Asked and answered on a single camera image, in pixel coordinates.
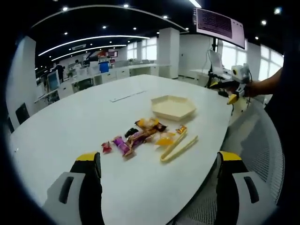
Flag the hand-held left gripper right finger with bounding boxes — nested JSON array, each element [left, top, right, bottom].
[[217, 151, 278, 225]]

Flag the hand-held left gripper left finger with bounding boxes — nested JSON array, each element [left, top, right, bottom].
[[42, 151, 105, 225]]

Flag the beige hexagonal container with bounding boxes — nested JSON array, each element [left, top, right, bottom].
[[150, 94, 196, 121]]

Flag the small red food packet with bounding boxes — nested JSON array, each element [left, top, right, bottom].
[[101, 141, 113, 154]]

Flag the purple food packet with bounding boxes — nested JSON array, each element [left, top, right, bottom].
[[112, 135, 137, 158]]

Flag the beige plastic food tongs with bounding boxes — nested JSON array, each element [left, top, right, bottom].
[[160, 130, 199, 163]]

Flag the clear yellow food packet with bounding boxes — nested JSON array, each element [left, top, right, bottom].
[[153, 131, 177, 147]]

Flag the orange and brown food packet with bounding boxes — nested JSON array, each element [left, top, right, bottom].
[[134, 117, 168, 135]]

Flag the black food packet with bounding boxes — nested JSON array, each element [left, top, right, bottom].
[[124, 127, 140, 139]]

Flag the brown striped food packet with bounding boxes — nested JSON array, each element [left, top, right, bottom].
[[126, 130, 156, 149]]

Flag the large computer monitor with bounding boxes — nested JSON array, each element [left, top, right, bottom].
[[193, 7, 246, 50]]

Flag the white mesh office chair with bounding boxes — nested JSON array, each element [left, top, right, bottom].
[[172, 99, 286, 225]]

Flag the black office chair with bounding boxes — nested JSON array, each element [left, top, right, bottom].
[[15, 102, 31, 125]]

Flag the small desk monitor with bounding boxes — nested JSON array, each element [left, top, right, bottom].
[[47, 71, 60, 91]]

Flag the blue plastic bin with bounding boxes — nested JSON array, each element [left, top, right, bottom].
[[98, 62, 110, 74]]

